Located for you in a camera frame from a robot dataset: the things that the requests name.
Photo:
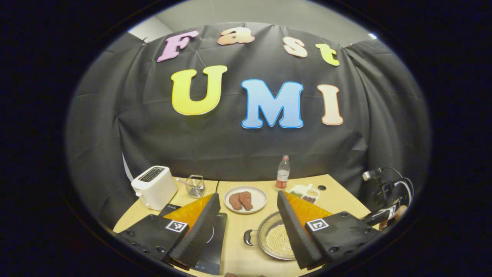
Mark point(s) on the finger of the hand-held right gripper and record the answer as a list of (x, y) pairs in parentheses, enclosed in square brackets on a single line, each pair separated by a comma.
[(378, 217)]

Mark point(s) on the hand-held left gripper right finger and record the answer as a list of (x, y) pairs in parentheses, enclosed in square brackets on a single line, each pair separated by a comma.
[(298, 242)]

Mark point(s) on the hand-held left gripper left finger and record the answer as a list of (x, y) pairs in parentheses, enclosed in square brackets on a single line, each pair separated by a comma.
[(196, 242)]

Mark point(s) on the black induction cooktop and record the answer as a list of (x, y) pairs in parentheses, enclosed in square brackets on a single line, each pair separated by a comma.
[(215, 246)]

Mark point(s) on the pile of yellow soybeans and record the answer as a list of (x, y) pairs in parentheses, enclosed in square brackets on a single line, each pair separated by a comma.
[(280, 242)]

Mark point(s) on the white divided grain tray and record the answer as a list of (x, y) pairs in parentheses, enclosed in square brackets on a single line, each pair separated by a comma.
[(303, 194)]

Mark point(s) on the white round plate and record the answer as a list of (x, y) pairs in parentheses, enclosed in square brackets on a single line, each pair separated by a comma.
[(259, 198)]

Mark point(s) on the pink stick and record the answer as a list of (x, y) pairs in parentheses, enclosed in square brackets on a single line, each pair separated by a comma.
[(182, 181)]

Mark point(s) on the white toaster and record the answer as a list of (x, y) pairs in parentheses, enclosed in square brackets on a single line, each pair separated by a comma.
[(153, 188)]

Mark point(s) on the clear plastic bottle red label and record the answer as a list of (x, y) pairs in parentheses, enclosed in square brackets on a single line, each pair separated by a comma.
[(283, 173)]

